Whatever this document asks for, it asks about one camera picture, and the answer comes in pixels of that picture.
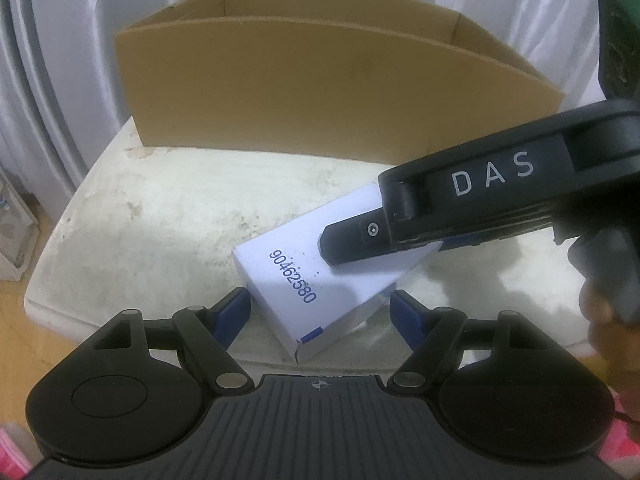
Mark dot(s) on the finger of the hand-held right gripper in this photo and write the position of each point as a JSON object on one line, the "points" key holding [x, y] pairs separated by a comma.
{"points": [[350, 240]]}

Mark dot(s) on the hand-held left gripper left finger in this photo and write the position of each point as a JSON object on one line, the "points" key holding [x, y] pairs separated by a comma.
{"points": [[232, 317]]}

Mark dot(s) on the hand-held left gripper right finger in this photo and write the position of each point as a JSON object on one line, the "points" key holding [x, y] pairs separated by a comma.
{"points": [[407, 317]]}

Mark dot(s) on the small white box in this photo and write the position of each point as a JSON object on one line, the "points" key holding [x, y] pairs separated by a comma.
{"points": [[290, 310]]}

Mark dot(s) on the brown cardboard box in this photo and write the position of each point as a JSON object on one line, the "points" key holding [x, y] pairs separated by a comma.
{"points": [[300, 85]]}

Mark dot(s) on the person's right hand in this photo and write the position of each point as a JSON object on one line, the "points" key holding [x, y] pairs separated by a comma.
{"points": [[615, 350]]}

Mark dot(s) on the white water dispenser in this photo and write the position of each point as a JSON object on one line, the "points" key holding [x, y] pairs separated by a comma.
{"points": [[15, 230]]}

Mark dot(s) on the pink cloth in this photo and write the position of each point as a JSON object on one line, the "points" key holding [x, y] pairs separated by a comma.
{"points": [[12, 452]]}

